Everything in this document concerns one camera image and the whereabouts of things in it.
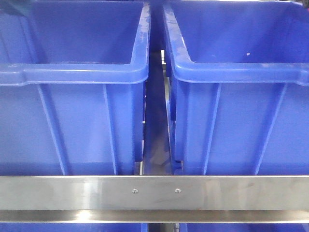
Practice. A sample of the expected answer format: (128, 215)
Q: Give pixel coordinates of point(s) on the blue plastic bin front left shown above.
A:
(72, 85)

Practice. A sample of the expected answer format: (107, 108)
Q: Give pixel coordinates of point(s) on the blue plastic bin front right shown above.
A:
(239, 87)

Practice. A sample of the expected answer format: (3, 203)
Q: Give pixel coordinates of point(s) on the blue plastic bin lower shelf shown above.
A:
(73, 227)

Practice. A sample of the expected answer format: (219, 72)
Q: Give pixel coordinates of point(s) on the blue plastic bin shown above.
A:
(72, 85)
(239, 87)

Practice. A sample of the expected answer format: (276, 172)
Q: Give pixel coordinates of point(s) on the steel shelf front rail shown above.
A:
(155, 199)

